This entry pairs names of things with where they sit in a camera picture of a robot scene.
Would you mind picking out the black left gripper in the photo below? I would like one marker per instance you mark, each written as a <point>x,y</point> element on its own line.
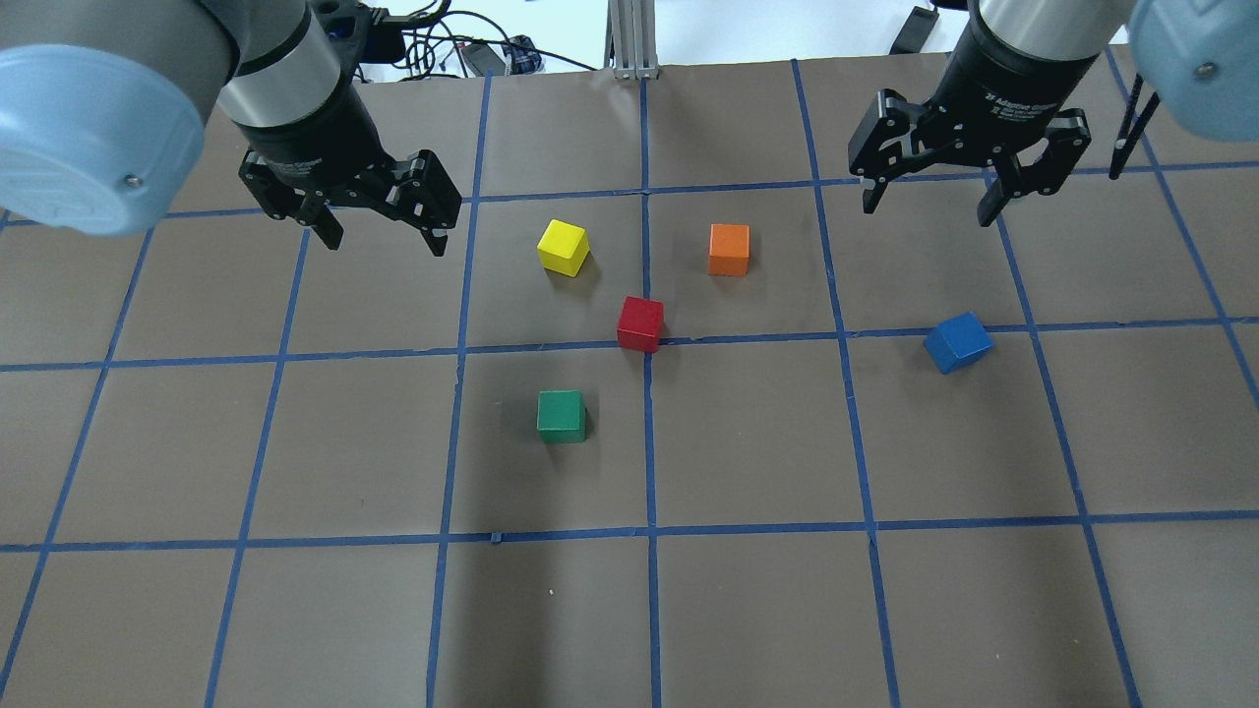
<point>317,145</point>

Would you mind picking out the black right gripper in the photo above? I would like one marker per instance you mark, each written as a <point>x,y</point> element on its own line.
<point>1011,87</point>

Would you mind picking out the red wooden block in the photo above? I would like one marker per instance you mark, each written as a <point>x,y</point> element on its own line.
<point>640,325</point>

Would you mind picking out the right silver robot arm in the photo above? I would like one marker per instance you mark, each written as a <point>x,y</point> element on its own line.
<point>1195,59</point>

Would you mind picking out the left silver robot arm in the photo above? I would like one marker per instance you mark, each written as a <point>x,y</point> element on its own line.
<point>106,103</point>

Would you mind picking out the yellow wooden block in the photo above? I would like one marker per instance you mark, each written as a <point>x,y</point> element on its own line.
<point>563,248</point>

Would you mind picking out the blue wooden block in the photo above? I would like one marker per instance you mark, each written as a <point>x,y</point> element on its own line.
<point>958,342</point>

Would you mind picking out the orange wooden block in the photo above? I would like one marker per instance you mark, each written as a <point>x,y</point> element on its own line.
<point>729,250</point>

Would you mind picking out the green wooden block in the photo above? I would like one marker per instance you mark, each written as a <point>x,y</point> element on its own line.
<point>561,416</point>

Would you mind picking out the black power adapter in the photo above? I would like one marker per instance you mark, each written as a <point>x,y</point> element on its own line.
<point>914,33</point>

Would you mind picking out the aluminium frame post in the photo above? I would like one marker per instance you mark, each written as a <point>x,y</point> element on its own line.
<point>630,49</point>

